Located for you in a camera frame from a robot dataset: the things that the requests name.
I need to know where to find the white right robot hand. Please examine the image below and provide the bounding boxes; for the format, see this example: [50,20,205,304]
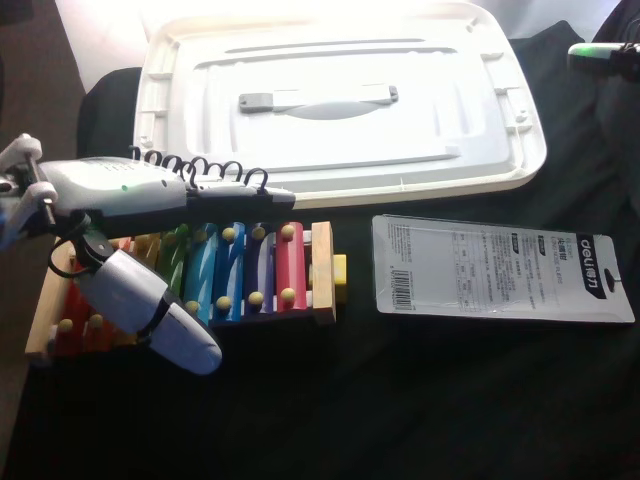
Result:
[567,41,640,82]

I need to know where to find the plastic package with printed label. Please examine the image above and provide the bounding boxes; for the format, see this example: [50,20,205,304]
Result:
[370,213,637,326]

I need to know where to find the rainbow wooden xylophone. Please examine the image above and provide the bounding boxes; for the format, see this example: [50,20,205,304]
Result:
[24,219,337,362]

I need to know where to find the white plastic lid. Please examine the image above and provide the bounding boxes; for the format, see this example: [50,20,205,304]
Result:
[132,1,548,210]

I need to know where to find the yellow wooden block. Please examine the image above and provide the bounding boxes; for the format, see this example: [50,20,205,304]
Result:
[331,253,349,304]

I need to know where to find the black table cloth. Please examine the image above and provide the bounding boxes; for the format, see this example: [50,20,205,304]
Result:
[0,29,640,480]

